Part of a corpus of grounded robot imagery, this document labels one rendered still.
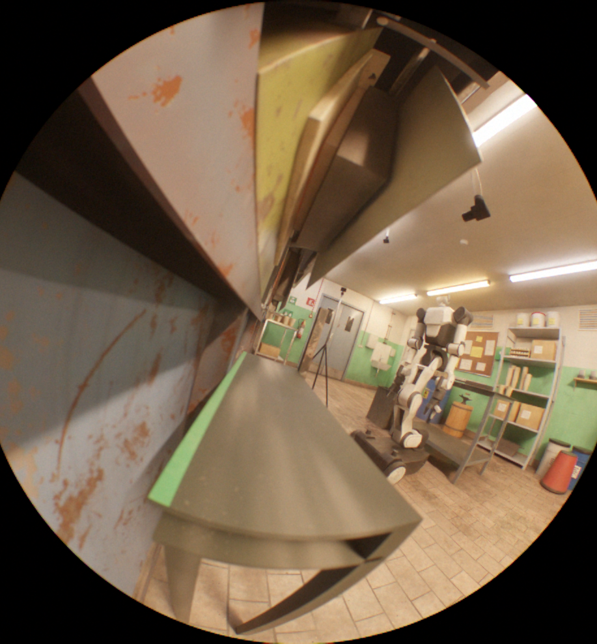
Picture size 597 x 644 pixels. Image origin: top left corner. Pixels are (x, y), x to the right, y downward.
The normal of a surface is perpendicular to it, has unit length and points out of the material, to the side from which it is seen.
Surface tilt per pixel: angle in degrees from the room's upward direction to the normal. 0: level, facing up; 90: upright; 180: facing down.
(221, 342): 90
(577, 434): 90
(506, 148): 180
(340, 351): 90
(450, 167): 90
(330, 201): 180
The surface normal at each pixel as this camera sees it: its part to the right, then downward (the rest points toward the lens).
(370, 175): -0.33, 0.94
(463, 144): -0.93, -0.33
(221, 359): 0.17, -0.01
